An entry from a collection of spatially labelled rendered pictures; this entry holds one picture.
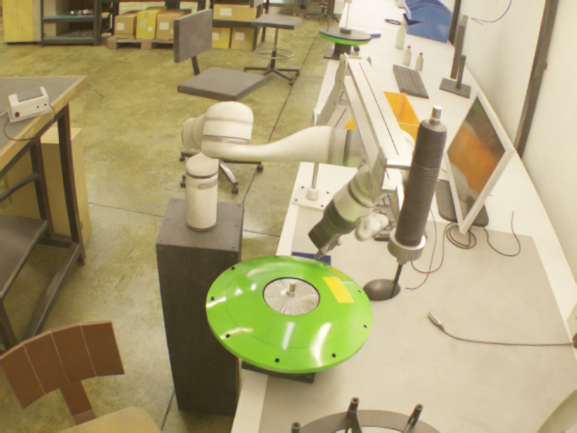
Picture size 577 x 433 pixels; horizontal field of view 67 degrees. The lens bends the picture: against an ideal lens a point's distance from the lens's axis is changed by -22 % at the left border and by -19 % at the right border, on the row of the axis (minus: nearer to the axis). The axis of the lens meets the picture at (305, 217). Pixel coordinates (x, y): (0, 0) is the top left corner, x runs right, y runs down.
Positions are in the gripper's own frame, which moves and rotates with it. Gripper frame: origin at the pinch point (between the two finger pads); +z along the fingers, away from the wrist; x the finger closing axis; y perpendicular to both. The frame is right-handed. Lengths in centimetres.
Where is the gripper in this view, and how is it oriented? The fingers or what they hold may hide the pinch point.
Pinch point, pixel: (317, 259)
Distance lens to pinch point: 121.0
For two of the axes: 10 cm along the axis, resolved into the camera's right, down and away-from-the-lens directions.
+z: -4.4, 5.3, 7.2
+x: -6.6, 3.5, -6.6
